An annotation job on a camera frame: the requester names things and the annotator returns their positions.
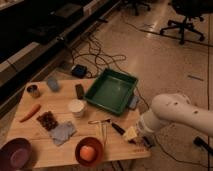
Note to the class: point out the dark brown block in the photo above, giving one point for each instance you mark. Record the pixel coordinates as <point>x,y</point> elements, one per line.
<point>79,91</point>

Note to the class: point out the white cup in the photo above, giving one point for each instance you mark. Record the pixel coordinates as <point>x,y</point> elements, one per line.
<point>77,107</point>

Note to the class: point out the wooden slingshot tool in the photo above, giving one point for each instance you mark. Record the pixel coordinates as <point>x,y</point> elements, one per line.
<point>101,129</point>

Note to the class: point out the metal can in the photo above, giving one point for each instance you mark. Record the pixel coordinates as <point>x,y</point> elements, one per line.
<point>33,91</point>

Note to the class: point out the orange fruit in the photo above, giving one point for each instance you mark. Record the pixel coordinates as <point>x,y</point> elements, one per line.
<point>87,153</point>

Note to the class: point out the purple bowl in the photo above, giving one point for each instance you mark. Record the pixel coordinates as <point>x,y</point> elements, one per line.
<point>15,154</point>

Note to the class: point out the black handled brush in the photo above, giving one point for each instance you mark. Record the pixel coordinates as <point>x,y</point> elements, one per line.
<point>130,135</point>

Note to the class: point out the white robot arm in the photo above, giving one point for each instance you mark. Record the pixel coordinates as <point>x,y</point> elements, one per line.
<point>174,108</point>

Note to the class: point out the orange carrot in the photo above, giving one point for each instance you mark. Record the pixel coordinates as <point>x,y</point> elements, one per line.
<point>31,113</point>

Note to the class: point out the red bowl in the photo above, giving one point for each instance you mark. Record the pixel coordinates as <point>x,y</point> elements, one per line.
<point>96,144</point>

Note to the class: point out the green plastic tray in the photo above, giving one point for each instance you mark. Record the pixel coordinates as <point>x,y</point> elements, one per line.
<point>111,91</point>

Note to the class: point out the black power adapter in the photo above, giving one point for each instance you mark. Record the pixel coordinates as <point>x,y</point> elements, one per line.
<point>79,71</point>

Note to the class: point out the small blue block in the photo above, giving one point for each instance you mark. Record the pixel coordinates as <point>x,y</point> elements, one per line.
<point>133,102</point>

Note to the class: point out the blue grey cloth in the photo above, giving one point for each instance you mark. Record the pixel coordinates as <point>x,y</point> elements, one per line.
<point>62,133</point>

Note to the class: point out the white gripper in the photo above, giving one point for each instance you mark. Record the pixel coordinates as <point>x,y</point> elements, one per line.
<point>145,128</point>

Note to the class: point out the black office chair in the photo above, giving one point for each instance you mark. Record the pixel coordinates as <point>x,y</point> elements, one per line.
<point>190,9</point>

